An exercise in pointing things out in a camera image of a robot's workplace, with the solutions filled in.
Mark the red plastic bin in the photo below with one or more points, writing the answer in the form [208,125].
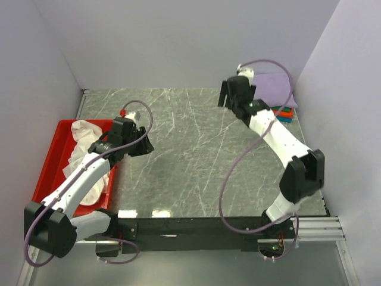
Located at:
[52,176]

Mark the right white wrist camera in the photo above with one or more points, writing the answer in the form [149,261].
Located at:
[245,71]

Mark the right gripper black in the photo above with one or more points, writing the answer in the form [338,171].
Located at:
[224,92]

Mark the purple t shirt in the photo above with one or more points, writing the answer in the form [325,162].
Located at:
[272,88]

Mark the white t shirt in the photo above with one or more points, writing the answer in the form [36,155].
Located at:
[84,134]

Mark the blue folded t shirt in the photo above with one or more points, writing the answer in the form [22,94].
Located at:
[284,119]

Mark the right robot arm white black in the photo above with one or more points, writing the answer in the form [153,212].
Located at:
[304,168]

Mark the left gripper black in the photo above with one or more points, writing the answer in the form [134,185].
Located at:
[145,147]

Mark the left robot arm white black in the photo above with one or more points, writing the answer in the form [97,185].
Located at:
[51,225]

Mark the black base beam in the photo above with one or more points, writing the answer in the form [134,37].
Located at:
[194,233]

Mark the orange folded t shirt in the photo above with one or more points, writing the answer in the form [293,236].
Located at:
[286,112]

